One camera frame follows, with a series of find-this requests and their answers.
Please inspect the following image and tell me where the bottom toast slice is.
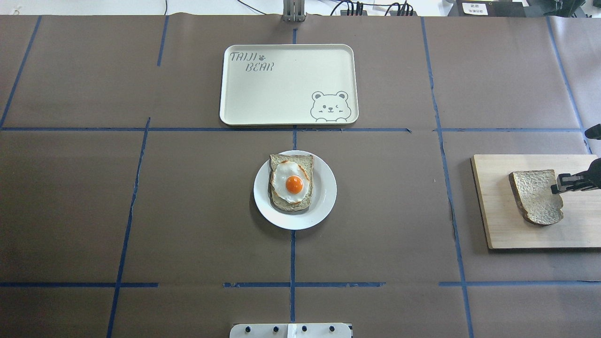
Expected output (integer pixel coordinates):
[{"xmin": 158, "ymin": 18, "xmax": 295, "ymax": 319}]
[{"xmin": 269, "ymin": 154, "xmax": 314, "ymax": 212}]

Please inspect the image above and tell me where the aluminium frame post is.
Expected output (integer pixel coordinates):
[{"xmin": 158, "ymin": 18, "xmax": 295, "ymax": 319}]
[{"xmin": 283, "ymin": 0, "xmax": 307, "ymax": 22}]

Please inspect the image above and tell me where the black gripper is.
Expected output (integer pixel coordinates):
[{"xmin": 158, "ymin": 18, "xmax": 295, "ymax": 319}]
[{"xmin": 550, "ymin": 158, "xmax": 601, "ymax": 194}]

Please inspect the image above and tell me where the bread slice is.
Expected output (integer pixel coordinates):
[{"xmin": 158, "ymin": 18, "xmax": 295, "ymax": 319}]
[{"xmin": 509, "ymin": 169, "xmax": 564, "ymax": 226}]

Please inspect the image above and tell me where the fried egg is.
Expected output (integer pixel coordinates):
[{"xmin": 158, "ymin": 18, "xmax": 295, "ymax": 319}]
[{"xmin": 270, "ymin": 160, "xmax": 311, "ymax": 205}]

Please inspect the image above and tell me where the bamboo cutting board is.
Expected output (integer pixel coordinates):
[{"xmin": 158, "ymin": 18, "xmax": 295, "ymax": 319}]
[{"xmin": 471, "ymin": 154, "xmax": 601, "ymax": 249}]

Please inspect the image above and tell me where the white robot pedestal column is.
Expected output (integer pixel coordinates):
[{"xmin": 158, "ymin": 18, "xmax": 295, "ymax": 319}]
[{"xmin": 229, "ymin": 323, "xmax": 354, "ymax": 338}]

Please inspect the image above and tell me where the black rectangular box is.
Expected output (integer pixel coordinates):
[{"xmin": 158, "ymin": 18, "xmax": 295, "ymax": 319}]
[{"xmin": 448, "ymin": 0, "xmax": 526, "ymax": 17}]

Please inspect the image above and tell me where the cream bear tray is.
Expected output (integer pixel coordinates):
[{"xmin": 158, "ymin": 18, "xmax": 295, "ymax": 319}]
[{"xmin": 219, "ymin": 44, "xmax": 359, "ymax": 126}]

